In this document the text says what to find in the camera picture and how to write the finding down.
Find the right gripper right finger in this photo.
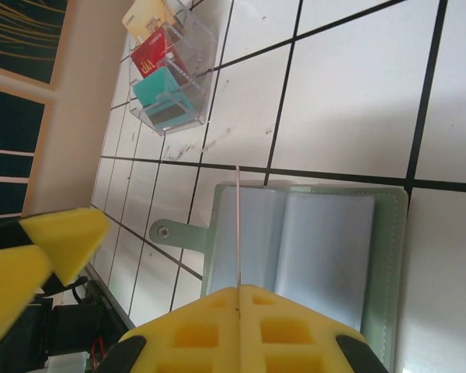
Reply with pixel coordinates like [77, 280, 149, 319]
[239, 284, 391, 373]

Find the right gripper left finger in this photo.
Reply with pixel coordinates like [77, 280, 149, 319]
[104, 285, 241, 373]

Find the green card holder wallet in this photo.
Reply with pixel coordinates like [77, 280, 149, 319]
[149, 182, 411, 373]

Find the pale plastic card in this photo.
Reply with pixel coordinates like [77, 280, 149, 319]
[234, 165, 242, 312]

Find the teal card with black stripe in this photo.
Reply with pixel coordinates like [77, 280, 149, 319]
[145, 96, 198, 132]

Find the plain teal card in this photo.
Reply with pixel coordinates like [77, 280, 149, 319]
[134, 65, 182, 110]

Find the red VIP card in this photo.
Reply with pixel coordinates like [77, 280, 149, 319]
[130, 26, 195, 85]

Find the stack of coloured cards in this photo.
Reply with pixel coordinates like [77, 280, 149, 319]
[122, 0, 219, 137]

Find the beige plastic card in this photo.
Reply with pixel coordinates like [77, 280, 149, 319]
[122, 0, 187, 44]

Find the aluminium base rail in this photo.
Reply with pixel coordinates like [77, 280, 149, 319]
[83, 266, 139, 331]

